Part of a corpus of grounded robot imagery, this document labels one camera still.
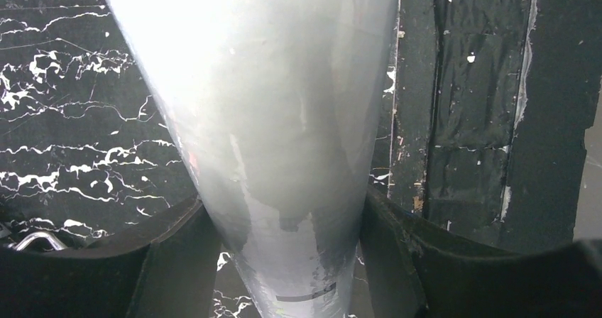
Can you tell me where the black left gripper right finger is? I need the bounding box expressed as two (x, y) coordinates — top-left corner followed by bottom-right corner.
(360, 187), (601, 317)

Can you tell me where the black poker chip case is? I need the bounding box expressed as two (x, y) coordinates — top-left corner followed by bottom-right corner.
(1, 223), (69, 253)

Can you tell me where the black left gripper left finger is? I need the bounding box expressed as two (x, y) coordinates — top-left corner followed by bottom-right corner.
(1, 197), (221, 317)

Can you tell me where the black front mounting base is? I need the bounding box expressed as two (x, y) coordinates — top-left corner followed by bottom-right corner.
(385, 0), (601, 253)

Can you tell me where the white shuttlecock tube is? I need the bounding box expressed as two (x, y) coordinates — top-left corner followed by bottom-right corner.
(105, 0), (398, 317)

